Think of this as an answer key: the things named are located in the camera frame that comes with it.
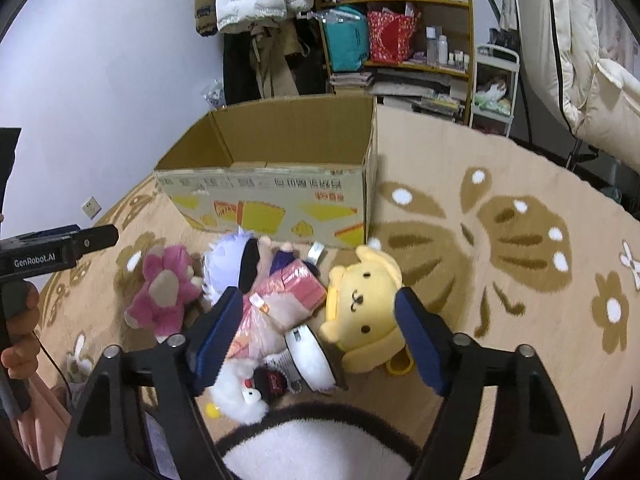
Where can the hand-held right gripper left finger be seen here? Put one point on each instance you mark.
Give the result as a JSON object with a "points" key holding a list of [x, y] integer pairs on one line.
{"points": [[220, 332]]}

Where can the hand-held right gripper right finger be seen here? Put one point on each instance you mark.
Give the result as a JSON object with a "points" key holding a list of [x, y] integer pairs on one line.
{"points": [[420, 340]]}

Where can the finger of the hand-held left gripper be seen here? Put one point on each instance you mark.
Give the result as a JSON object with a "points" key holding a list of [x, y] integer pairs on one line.
{"points": [[97, 240]]}

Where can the white-haired plush doll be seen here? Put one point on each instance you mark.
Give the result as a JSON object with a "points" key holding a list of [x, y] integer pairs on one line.
{"points": [[225, 265]]}

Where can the yellow dog plush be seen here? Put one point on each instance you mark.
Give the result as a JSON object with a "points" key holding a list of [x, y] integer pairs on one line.
{"points": [[360, 305]]}

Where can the pink snack packet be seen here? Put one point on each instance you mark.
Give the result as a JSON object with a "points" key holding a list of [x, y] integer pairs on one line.
{"points": [[285, 305]]}

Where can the pink plush toy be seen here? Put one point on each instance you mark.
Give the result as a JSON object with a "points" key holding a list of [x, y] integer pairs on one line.
{"points": [[160, 285]]}

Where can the cardboard box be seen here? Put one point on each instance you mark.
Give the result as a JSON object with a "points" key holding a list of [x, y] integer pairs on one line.
{"points": [[270, 200]]}

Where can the person's left hand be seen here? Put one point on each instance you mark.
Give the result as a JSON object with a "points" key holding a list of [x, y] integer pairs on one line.
{"points": [[22, 355]]}

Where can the white fluffy duck plush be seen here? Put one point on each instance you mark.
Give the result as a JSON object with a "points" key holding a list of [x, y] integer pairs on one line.
{"points": [[235, 395]]}

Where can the small black plush toy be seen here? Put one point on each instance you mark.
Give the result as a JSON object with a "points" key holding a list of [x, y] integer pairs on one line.
{"points": [[272, 385]]}

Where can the black flat panel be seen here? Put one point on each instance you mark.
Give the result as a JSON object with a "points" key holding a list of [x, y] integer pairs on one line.
{"points": [[7, 160]]}

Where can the small silver packet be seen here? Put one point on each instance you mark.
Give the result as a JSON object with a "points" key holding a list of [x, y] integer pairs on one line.
{"points": [[316, 252]]}

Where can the large black white plush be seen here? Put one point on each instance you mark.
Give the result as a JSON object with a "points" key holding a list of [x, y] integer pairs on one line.
{"points": [[310, 450]]}

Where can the pink clothing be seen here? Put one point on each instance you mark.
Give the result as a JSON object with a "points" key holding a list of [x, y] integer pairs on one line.
{"points": [[42, 425]]}

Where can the clear bag of toys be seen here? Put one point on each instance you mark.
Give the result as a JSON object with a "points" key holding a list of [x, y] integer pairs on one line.
{"points": [[214, 95]]}

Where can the black hanging clothing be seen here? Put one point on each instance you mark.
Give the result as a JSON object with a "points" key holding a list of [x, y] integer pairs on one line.
{"points": [[240, 70]]}

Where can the stack of magazines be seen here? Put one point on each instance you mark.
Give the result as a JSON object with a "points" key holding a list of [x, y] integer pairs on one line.
{"points": [[420, 92]]}

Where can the white trolley cart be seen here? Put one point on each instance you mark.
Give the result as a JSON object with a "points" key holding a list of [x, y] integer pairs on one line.
{"points": [[492, 95]]}

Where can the beige hanging trousers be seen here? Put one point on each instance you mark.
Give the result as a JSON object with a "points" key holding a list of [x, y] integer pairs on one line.
{"points": [[285, 65]]}

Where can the stack of books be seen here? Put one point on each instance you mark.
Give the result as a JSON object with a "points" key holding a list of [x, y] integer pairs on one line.
{"points": [[350, 81]]}

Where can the white cosmetic bottles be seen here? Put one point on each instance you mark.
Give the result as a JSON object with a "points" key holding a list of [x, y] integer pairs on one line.
{"points": [[437, 47]]}

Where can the red patterned bag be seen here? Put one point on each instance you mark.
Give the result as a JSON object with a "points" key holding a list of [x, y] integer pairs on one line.
{"points": [[392, 35]]}

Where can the teal bag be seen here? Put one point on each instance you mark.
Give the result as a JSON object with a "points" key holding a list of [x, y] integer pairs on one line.
{"points": [[345, 42]]}

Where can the wooden shelf unit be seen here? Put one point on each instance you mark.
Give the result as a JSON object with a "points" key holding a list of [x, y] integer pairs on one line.
{"points": [[450, 15]]}

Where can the white padded chair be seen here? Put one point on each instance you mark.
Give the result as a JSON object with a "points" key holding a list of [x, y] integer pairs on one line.
{"points": [[580, 35]]}

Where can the white wall socket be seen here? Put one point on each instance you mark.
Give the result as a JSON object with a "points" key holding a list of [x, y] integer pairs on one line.
{"points": [[90, 208]]}

